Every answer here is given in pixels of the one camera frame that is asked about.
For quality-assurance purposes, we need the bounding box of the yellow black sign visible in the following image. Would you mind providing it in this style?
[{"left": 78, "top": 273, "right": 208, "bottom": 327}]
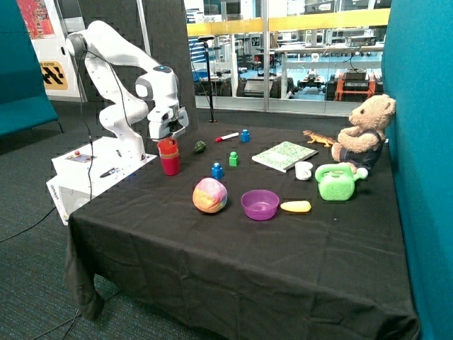
[{"left": 40, "top": 61, "right": 68, "bottom": 91}]

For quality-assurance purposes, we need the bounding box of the green toy block center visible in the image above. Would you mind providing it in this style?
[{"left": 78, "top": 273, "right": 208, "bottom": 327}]
[{"left": 229, "top": 152, "right": 239, "bottom": 167}]

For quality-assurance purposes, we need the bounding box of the red wall poster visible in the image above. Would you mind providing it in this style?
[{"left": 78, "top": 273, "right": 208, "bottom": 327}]
[{"left": 16, "top": 0, "right": 55, "bottom": 40}]

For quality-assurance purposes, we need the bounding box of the orange toy lizard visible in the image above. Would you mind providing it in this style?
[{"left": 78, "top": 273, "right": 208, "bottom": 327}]
[{"left": 302, "top": 130, "right": 336, "bottom": 148}]

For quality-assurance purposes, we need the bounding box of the yellow toy corn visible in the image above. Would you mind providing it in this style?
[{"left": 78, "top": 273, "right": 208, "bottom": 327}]
[{"left": 280, "top": 200, "right": 311, "bottom": 213}]

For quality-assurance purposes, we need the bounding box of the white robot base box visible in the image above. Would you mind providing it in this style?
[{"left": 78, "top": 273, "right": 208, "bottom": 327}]
[{"left": 47, "top": 137, "right": 156, "bottom": 225}]

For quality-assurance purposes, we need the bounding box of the rainbow plush ball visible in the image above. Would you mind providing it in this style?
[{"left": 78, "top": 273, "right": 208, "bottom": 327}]
[{"left": 193, "top": 178, "right": 227, "bottom": 213}]

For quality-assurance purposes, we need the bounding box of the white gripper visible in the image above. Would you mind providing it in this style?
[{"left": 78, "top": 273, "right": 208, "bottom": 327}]
[{"left": 147, "top": 106, "right": 189, "bottom": 145}]

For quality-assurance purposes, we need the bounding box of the brown teddy bear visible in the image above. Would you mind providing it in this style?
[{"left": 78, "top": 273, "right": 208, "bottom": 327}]
[{"left": 331, "top": 94, "right": 396, "bottom": 172}]

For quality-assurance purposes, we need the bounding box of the green plastic cup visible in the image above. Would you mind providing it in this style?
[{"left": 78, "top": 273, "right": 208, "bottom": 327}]
[{"left": 159, "top": 152, "right": 179, "bottom": 159}]

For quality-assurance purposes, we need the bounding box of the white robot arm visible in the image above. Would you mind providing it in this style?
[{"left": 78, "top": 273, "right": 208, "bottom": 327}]
[{"left": 66, "top": 21, "right": 189, "bottom": 162}]

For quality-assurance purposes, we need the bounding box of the dark green toy pepper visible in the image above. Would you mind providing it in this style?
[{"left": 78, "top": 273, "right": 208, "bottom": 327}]
[{"left": 194, "top": 140, "right": 206, "bottom": 154}]

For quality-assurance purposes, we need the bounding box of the teal sofa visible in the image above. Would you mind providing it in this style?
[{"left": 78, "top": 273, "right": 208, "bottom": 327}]
[{"left": 0, "top": 0, "right": 59, "bottom": 137}]

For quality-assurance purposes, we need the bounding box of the white ceramic mug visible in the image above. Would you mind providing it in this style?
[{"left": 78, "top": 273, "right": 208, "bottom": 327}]
[{"left": 294, "top": 161, "right": 313, "bottom": 181}]

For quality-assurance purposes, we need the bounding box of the black tablecloth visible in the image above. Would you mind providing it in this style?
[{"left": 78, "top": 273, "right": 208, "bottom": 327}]
[{"left": 65, "top": 124, "right": 421, "bottom": 339}]

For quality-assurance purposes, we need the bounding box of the blue toy block back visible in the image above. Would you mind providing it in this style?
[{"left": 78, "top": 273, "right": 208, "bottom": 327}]
[{"left": 241, "top": 129, "right": 251, "bottom": 142}]

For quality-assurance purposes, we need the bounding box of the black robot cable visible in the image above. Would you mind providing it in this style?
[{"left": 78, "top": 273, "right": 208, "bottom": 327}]
[{"left": 0, "top": 49, "right": 156, "bottom": 244}]

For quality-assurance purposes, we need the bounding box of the blue toy block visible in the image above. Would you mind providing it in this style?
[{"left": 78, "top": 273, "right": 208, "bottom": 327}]
[
  {"left": 211, "top": 162, "right": 224, "bottom": 180},
  {"left": 241, "top": 129, "right": 251, "bottom": 142}
]

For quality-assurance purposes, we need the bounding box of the magenta plastic cup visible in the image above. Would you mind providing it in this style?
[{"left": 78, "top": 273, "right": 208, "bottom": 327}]
[{"left": 160, "top": 157, "right": 180, "bottom": 176}]

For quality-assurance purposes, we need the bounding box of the red white marker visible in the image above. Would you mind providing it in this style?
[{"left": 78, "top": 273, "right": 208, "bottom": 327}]
[{"left": 215, "top": 132, "right": 239, "bottom": 142}]

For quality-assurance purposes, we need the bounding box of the green toy watering can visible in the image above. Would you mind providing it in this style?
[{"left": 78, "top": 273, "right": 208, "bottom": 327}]
[{"left": 315, "top": 163, "right": 368, "bottom": 201}]

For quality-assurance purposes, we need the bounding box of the teal partition wall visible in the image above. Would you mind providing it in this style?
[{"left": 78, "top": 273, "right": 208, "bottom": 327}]
[{"left": 382, "top": 1, "right": 452, "bottom": 339}]

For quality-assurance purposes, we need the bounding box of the blue toy block front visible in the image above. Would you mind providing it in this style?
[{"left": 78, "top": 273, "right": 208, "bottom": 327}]
[{"left": 211, "top": 162, "right": 224, "bottom": 180}]

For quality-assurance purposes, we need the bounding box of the green patterned notebook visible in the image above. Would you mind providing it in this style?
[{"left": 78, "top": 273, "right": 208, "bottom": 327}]
[{"left": 252, "top": 141, "right": 319, "bottom": 173}]

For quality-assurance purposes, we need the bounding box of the purple plastic bowl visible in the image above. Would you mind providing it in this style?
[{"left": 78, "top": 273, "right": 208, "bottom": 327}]
[{"left": 241, "top": 189, "right": 280, "bottom": 221}]

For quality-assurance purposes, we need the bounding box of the orange-red plastic cup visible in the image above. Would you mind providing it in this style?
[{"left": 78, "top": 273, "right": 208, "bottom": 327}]
[{"left": 157, "top": 138, "right": 178, "bottom": 154}]

